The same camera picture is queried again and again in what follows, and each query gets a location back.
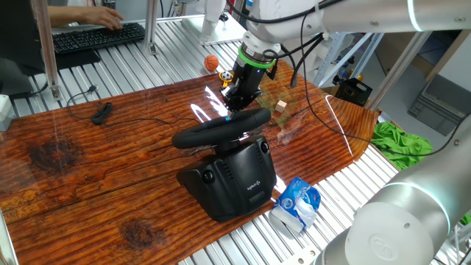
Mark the white metal shelf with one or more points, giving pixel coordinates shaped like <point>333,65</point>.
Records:
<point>331,60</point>

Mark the small orange basketball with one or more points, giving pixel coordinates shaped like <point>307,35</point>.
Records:
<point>211,63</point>

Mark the aluminium frame post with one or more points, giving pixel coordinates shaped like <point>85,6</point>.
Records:
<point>151,25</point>
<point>397,73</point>
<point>46,48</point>

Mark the person bare hand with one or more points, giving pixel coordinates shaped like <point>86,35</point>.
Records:
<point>101,16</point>

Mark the small wooden cube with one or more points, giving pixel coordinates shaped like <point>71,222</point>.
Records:
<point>281,106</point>

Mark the black racing steering wheel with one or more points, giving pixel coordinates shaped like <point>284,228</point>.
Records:
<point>232,180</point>

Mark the small soccer ball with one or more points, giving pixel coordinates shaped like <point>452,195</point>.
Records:
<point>227,76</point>

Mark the black keyboard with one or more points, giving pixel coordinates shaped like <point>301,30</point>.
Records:
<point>95,38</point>

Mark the person bare forearm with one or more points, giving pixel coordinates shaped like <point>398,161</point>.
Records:
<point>64,15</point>

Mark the white stand plate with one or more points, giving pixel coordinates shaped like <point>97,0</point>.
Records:
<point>213,33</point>

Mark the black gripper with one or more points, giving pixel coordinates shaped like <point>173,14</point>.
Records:
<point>248,81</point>

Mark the green cloth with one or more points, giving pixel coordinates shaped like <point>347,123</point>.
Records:
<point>401,145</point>

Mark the black plastic crate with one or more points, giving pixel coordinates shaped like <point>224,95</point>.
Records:
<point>353,92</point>

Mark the wood pattern table mat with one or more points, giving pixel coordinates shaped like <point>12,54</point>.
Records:
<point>92,176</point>

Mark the black desk pad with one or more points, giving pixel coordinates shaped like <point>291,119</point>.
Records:
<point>81,59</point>

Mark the grey plastic crate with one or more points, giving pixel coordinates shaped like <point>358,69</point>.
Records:
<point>438,106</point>

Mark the black monitor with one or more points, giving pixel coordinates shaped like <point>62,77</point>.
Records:
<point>18,51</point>

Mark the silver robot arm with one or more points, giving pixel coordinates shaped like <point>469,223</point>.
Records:
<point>423,206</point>

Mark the blue tissue pack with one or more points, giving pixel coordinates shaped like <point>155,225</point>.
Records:
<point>294,198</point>

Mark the black steering wheel blue stripe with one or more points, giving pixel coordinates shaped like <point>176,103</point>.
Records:
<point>221,130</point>

